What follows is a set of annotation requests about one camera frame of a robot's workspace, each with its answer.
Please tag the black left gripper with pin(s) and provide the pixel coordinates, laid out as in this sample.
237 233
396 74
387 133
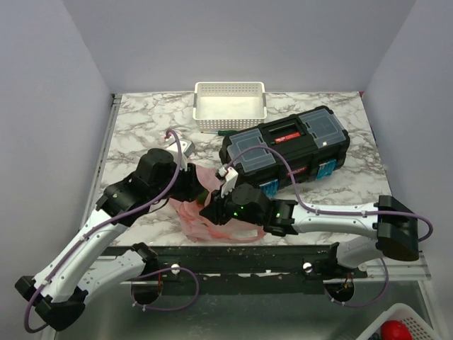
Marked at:
192 185

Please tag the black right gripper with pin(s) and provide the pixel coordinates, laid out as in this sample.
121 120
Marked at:
214 210

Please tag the pink plastic bag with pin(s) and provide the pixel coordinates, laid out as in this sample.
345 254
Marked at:
196 228

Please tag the green fake fruit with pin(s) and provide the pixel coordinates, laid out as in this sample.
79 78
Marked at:
201 199

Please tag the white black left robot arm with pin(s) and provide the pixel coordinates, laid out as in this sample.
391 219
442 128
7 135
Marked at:
58 295

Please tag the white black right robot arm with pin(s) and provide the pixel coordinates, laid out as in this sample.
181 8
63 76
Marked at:
386 228

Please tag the black toolbox clear lids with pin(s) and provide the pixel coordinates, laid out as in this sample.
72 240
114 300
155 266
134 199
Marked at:
314 144

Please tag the white perforated plastic basket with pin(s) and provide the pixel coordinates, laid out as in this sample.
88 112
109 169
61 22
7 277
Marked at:
229 105

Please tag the white basket bottom right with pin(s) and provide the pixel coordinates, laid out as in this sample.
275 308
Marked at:
416 325

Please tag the red ball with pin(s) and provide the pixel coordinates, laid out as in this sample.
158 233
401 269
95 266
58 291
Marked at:
395 330

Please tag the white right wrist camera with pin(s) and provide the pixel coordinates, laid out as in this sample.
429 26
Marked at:
228 176

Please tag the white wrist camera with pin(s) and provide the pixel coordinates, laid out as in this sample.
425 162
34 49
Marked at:
228 176
187 147

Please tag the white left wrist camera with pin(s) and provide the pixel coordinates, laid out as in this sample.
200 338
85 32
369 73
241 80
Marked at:
187 147

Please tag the green handled screwdriver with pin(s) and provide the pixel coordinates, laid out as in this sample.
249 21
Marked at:
219 132

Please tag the aluminium rail left edge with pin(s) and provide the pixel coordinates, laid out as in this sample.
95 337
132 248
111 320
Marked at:
96 182

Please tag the aluminium rail front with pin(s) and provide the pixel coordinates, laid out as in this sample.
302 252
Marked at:
398 270

